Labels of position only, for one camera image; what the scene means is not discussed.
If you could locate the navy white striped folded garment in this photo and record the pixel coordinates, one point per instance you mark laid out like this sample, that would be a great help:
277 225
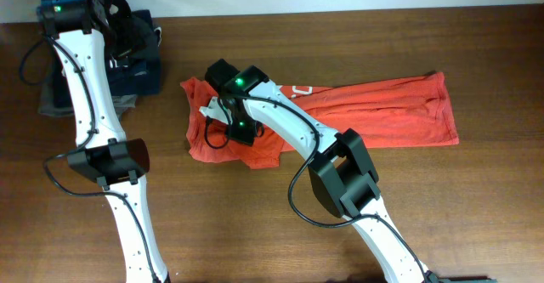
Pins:
142 79

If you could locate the grey folded garment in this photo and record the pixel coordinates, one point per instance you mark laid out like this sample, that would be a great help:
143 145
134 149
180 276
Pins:
55 101

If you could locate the black folded garment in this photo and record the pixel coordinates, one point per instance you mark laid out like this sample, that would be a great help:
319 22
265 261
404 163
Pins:
137 38

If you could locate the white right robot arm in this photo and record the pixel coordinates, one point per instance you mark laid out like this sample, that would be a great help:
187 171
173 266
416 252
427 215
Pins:
342 174

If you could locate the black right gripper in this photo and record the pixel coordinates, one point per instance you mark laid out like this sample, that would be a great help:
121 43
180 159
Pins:
242 134

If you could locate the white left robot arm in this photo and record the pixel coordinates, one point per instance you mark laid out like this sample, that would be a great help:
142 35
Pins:
91 37

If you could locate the red t-shirt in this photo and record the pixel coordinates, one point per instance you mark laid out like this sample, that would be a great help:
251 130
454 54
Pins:
404 112

